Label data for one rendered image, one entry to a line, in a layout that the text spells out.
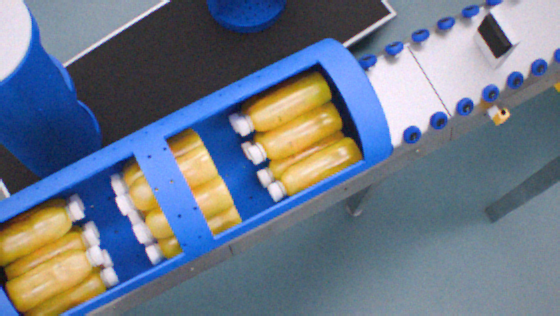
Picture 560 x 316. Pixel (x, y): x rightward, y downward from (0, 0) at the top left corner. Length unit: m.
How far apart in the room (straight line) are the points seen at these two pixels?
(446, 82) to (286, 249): 1.02
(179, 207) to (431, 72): 0.75
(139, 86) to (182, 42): 0.22
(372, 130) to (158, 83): 1.29
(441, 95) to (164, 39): 1.19
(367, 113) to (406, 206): 1.26
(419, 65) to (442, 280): 1.04
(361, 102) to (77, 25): 1.69
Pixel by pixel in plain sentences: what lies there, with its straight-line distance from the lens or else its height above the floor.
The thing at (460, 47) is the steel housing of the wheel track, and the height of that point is 0.93.
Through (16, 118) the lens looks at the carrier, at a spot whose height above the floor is 0.81.
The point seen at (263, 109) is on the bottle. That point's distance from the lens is 1.57.
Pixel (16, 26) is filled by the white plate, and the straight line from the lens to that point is 1.84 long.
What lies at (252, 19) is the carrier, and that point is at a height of 0.16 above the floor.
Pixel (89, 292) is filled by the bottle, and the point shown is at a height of 1.09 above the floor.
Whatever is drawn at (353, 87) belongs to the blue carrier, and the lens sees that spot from 1.49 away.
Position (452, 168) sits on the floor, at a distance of 2.80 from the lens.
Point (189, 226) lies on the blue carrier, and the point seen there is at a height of 1.19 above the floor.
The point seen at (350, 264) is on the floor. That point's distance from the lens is 2.66.
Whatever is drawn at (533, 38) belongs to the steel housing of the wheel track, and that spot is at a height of 0.93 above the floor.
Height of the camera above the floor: 2.62
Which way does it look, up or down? 75 degrees down
